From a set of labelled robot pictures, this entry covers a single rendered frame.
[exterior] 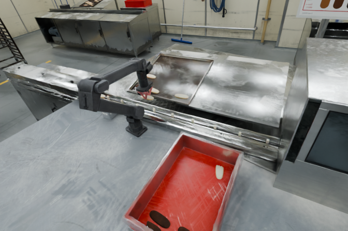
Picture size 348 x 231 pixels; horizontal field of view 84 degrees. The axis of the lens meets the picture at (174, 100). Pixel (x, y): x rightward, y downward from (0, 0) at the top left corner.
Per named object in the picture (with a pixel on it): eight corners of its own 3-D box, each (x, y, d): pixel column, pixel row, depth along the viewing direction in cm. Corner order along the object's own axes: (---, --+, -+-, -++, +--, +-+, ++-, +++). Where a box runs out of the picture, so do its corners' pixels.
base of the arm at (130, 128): (125, 130, 122) (138, 138, 116) (121, 120, 117) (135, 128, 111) (134, 121, 127) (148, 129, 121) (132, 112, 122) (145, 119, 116)
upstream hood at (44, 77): (6, 76, 198) (1, 69, 193) (24, 68, 210) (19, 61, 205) (92, 103, 145) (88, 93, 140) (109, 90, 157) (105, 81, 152)
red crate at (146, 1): (125, 7, 434) (124, 1, 426) (133, 3, 459) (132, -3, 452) (144, 6, 415) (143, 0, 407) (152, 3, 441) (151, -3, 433)
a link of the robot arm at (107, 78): (78, 92, 82) (98, 96, 78) (75, 80, 79) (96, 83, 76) (134, 66, 117) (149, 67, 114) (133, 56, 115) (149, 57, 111)
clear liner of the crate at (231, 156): (125, 228, 76) (118, 217, 70) (182, 142, 109) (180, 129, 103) (205, 283, 61) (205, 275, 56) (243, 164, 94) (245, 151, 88)
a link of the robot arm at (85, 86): (69, 109, 79) (88, 113, 75) (77, 76, 80) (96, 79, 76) (129, 117, 120) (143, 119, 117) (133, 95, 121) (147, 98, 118)
